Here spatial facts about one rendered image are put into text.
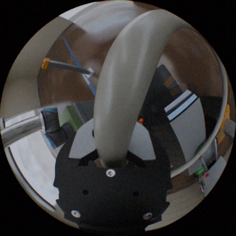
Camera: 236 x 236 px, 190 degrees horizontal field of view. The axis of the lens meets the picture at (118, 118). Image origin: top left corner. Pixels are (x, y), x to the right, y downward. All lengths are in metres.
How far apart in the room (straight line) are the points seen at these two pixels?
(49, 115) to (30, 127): 0.18
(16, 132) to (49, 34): 5.83
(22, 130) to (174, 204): 5.86
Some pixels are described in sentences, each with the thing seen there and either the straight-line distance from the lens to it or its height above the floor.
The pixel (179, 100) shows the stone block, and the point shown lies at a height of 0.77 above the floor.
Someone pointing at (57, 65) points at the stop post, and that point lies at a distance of 1.27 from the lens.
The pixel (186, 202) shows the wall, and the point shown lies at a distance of 5.63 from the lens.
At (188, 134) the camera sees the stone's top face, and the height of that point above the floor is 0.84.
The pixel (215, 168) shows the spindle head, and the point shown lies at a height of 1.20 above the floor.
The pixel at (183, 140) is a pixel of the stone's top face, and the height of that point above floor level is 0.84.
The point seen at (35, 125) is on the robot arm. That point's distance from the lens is 0.58.
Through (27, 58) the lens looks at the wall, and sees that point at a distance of 6.64.
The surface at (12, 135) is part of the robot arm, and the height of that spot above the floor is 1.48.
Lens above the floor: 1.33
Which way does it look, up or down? 66 degrees down
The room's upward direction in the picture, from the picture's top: 132 degrees counter-clockwise
